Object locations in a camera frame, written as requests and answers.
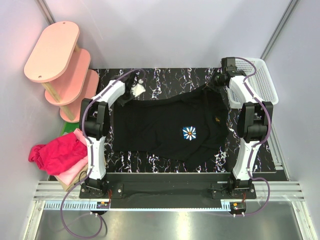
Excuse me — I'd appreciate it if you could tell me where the green plastic folder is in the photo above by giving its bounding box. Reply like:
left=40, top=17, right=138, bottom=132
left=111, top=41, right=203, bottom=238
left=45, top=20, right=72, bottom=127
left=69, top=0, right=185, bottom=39
left=60, top=122, right=79, bottom=136

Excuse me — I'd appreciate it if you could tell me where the light pink t shirt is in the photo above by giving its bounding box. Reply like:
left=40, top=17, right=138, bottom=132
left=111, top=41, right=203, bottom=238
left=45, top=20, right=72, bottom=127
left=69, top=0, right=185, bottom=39
left=56, top=128, right=88, bottom=185

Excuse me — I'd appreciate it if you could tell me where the pink three-tier shelf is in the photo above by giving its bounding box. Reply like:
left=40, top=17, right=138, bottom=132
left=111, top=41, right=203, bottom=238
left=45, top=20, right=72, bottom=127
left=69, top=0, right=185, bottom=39
left=24, top=21, right=99, bottom=123

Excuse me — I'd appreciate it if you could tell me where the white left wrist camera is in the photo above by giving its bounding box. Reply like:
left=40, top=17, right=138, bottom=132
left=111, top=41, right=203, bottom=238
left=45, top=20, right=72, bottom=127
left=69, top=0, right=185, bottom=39
left=131, top=79, right=146, bottom=98

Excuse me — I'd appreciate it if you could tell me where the black t shirt flower print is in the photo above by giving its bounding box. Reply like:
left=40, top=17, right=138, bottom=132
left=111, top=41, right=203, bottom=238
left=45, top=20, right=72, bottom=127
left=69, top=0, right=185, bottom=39
left=112, top=85, right=229, bottom=171

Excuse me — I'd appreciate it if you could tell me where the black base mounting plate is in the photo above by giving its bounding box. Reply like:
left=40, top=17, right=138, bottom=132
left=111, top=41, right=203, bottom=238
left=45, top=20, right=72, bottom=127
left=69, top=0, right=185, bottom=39
left=80, top=172, right=257, bottom=210

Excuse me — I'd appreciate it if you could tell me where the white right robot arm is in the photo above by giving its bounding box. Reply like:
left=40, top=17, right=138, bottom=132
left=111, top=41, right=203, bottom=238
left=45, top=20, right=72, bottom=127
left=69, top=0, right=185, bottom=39
left=210, top=71, right=273, bottom=199

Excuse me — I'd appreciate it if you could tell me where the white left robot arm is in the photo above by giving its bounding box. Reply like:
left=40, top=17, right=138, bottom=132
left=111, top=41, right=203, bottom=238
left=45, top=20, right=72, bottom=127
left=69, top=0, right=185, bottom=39
left=79, top=79, right=135, bottom=198

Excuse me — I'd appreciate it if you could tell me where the magenta red t shirt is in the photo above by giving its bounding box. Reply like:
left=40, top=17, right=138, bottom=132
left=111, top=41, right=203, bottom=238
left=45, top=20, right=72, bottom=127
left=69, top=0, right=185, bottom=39
left=28, top=132, right=85, bottom=176

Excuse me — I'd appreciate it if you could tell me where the white plastic basket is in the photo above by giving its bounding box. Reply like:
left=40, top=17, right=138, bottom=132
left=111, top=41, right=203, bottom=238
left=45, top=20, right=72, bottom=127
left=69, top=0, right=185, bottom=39
left=226, top=57, right=279, bottom=109

